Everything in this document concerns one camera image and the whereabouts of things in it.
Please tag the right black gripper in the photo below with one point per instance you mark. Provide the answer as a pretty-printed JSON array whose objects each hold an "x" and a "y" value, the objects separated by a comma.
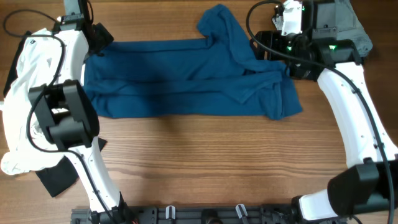
[{"x": 265, "y": 43}]

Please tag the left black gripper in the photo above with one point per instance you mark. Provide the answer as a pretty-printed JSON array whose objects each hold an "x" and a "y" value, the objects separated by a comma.
[{"x": 104, "y": 36}]

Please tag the blue polo shirt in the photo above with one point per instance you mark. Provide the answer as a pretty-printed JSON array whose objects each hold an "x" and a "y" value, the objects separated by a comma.
[{"x": 217, "y": 74}]

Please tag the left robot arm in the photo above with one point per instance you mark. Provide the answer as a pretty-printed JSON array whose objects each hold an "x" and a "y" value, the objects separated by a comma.
[{"x": 68, "y": 119}]

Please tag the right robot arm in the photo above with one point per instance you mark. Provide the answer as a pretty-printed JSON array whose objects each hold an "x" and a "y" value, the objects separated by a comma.
[{"x": 307, "y": 37}]

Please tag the folded light blue jeans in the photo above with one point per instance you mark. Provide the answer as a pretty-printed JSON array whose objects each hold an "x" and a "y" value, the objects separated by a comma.
[{"x": 338, "y": 19}]

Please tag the white shirt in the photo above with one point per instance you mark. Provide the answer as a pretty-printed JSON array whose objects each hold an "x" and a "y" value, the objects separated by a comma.
[{"x": 36, "y": 65}]

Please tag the black garment left pile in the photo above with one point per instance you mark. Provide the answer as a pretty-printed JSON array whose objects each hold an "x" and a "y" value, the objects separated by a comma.
[{"x": 60, "y": 177}]

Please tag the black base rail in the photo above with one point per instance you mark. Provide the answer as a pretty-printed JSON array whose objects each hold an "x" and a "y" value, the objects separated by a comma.
[{"x": 264, "y": 214}]

